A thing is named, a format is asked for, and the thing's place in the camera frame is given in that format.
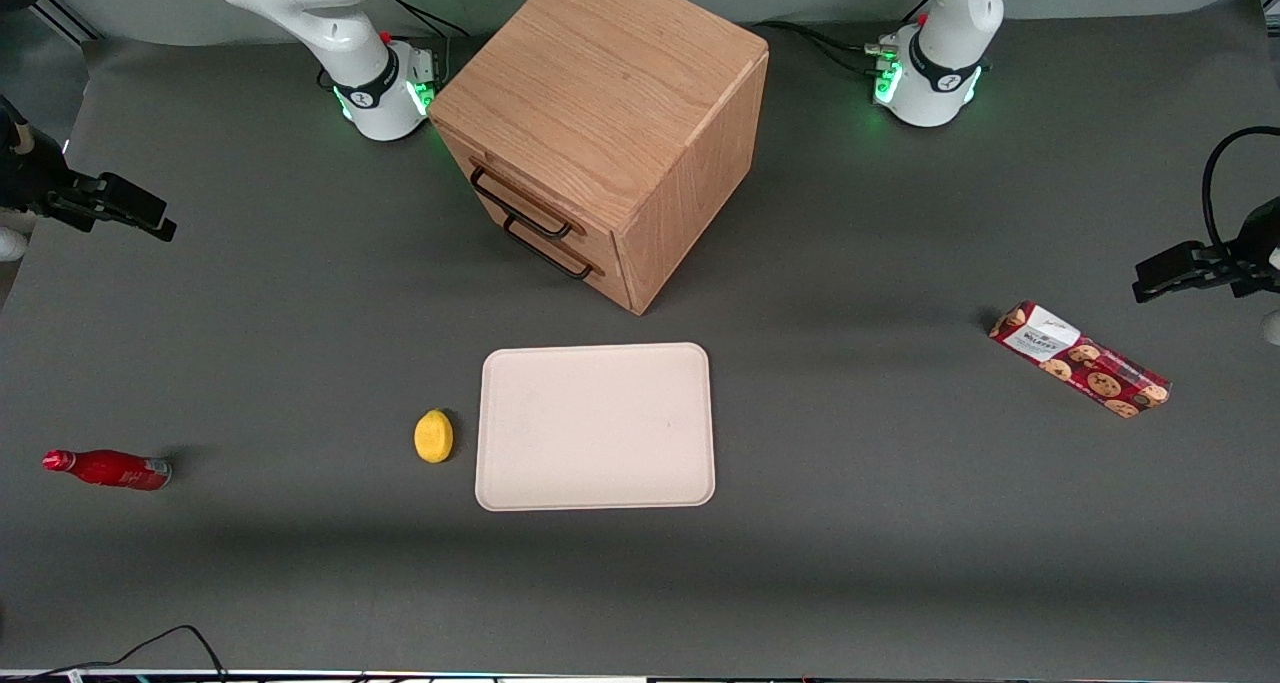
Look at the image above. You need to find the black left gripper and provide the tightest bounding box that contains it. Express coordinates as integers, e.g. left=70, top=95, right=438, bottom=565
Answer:
left=1133, top=198, right=1280, bottom=304

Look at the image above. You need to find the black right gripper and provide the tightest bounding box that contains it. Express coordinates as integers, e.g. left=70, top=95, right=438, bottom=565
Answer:
left=0, top=98, right=178, bottom=242

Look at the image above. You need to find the wooden two-drawer cabinet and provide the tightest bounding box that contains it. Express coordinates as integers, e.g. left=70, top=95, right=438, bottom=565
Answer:
left=428, top=0, right=770, bottom=316

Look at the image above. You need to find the red cookie box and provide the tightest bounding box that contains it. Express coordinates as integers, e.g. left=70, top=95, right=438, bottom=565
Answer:
left=989, top=300, right=1172, bottom=420

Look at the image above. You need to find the black base cable bundle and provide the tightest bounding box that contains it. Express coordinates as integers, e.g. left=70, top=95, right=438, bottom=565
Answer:
left=380, top=0, right=472, bottom=76
left=752, top=0, right=933, bottom=76

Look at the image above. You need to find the thin black cable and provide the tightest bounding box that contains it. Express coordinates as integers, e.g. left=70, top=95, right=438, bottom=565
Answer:
left=0, top=624, right=230, bottom=682

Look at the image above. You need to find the red bottle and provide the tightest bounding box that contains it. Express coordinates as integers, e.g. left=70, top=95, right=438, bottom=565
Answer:
left=42, top=449, right=173, bottom=492

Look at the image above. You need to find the yellow lemon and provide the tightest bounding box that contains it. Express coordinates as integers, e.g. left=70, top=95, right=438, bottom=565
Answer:
left=414, top=409, right=455, bottom=464

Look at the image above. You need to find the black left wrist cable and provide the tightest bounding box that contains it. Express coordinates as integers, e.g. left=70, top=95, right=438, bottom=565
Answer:
left=1201, top=125, right=1280, bottom=251

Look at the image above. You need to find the beige rectangular tray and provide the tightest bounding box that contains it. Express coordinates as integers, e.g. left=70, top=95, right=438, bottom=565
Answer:
left=475, top=342, right=717, bottom=513

